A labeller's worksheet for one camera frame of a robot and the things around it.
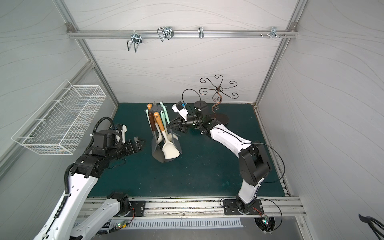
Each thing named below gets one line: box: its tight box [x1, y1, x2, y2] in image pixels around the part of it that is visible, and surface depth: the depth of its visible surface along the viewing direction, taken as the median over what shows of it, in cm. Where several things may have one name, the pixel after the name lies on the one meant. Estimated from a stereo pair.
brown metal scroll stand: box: [199, 74, 239, 125], surface depth 90 cm
